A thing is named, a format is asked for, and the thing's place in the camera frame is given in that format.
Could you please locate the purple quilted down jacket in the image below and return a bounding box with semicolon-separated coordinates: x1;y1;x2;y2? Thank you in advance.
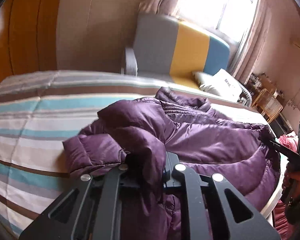
63;88;280;239

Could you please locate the wooden rattan chair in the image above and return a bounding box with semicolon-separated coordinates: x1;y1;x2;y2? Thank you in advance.
251;88;283;123

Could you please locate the white printed pillow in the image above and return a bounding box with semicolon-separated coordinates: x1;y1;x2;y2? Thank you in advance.
192;69;242;102

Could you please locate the cluttered wooden desk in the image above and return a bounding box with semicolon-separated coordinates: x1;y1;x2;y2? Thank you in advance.
247;73;279;99

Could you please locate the striped bed cover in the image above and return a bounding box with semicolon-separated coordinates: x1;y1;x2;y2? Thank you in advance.
0;69;273;238

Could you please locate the grey yellow blue headboard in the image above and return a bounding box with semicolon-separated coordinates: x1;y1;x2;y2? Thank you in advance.
121;14;230;88

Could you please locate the pink clothes pile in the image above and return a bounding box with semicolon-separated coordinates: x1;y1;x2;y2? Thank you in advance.
274;132;298;239

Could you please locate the pink curtain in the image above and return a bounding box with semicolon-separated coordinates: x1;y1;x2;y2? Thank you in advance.
139;0;267;84

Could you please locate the person's right hand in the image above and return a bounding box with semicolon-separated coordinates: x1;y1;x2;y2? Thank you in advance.
282;170;300;225

